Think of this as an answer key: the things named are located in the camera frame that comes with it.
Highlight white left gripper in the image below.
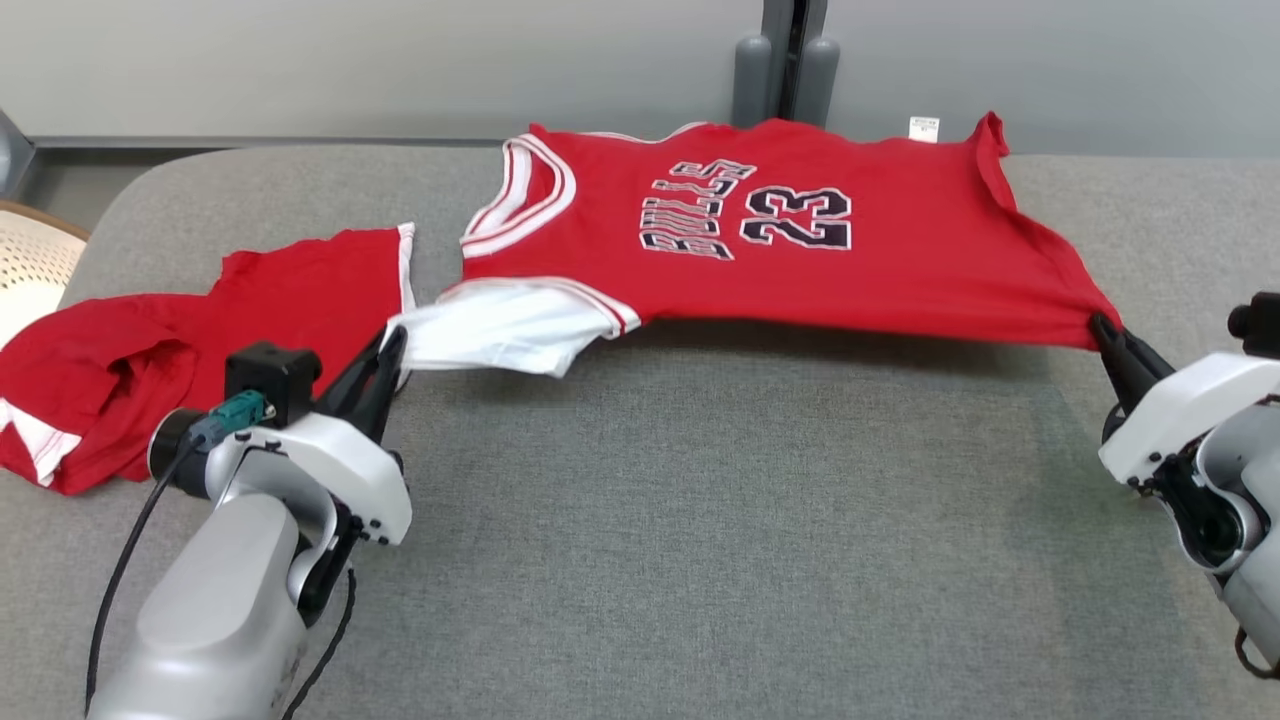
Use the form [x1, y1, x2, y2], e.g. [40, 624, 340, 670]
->
[148, 325, 413, 548]

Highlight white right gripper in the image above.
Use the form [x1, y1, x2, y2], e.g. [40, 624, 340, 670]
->
[1090, 313, 1280, 486]

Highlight red shorts with white stripe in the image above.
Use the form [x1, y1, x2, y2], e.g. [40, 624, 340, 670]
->
[0, 223, 416, 498]

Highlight red Bulls basketball jersey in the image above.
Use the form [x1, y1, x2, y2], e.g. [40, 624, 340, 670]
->
[385, 112, 1123, 379]

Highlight cream perforated laundry basket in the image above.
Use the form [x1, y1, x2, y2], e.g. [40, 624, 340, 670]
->
[0, 200, 91, 349]

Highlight black cable with teal plug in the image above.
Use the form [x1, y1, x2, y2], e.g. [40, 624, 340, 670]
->
[85, 392, 273, 716]

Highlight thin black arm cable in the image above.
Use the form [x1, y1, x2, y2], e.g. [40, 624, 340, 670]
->
[283, 568, 358, 720]
[1233, 625, 1280, 683]

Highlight grey cylindrical post foot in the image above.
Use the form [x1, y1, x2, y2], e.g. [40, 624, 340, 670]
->
[733, 35, 774, 129]
[797, 37, 841, 131]

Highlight grey partition post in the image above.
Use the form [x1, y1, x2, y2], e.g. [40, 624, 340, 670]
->
[762, 0, 829, 126]
[0, 108, 37, 199]

